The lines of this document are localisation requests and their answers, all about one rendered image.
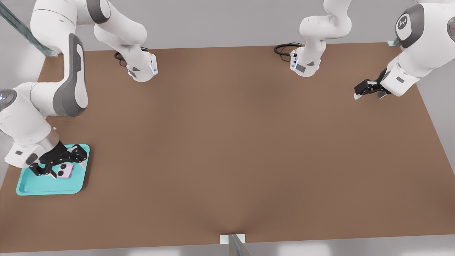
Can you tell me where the pale lilac phone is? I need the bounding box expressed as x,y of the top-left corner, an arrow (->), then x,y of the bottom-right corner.
57,162 -> 75,179

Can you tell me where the pale blue-green tray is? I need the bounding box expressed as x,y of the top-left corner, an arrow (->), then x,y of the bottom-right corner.
16,144 -> 90,196

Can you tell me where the black cable loop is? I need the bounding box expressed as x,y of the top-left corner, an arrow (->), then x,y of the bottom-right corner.
114,46 -> 150,68
274,42 -> 303,63

